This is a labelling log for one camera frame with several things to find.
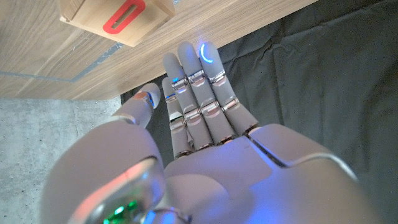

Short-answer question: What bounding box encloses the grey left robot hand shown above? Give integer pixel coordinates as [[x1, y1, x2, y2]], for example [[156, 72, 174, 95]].
[[40, 40, 383, 224]]

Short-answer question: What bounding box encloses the wooden box with red slot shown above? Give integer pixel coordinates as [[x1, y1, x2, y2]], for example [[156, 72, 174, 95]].
[[58, 0, 176, 48]]

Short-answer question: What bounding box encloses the black curtain backdrop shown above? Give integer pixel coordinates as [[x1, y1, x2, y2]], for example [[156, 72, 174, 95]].
[[121, 0, 398, 224]]

